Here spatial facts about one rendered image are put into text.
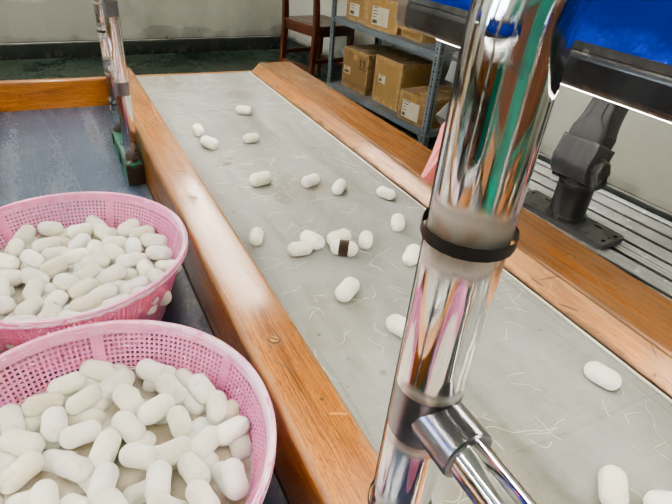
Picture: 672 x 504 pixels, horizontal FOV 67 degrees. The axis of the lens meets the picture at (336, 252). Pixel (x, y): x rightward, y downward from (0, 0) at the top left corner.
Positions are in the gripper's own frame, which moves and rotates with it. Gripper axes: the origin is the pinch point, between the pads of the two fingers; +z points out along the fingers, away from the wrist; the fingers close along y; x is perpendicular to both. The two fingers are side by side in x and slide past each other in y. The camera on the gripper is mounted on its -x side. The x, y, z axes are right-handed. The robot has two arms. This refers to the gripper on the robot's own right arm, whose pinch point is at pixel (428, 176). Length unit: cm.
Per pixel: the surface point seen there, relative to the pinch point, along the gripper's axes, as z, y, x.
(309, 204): 14.2, -11.6, -1.2
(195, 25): -24, -437, 93
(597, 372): 5.2, 31.2, 4.3
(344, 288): 17.9, 10.9, -6.6
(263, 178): 16.7, -19.0, -5.2
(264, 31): -72, -441, 139
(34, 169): 47, -51, -19
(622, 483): 11.6, 40.2, -1.3
